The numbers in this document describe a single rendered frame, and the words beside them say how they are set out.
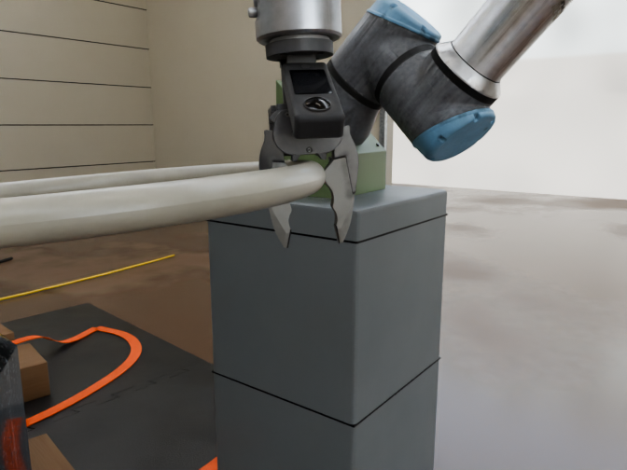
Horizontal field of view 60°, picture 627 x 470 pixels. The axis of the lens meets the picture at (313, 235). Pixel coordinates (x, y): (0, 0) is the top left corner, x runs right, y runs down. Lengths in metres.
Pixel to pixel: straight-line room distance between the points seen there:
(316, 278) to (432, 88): 0.41
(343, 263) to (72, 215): 0.72
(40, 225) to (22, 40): 6.86
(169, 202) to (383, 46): 0.80
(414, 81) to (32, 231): 0.82
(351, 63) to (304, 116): 0.65
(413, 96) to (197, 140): 6.37
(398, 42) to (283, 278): 0.51
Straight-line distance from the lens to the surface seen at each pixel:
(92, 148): 7.50
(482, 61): 1.02
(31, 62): 7.21
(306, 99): 0.51
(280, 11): 0.57
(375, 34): 1.12
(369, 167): 1.22
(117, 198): 0.36
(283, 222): 0.57
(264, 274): 1.14
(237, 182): 0.39
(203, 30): 7.26
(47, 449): 1.74
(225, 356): 1.30
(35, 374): 2.27
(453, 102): 1.02
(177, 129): 7.61
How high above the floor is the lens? 1.00
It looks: 11 degrees down
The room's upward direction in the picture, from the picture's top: straight up
